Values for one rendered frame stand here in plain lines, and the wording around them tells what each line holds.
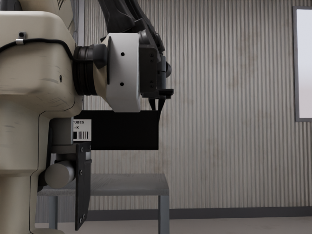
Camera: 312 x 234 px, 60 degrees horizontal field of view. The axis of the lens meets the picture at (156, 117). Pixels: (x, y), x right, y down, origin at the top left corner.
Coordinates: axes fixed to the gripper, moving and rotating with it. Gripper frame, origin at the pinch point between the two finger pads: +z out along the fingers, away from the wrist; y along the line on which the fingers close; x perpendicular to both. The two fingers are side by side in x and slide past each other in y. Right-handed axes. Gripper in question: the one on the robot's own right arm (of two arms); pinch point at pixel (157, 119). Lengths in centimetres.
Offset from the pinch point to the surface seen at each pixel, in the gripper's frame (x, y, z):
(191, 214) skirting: -244, -46, 110
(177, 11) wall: -251, -32, -140
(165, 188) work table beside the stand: -41, -5, 31
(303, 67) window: -255, -193, -70
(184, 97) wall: -249, -39, -31
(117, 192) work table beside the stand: -41, 17, 33
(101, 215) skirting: -239, 60, 109
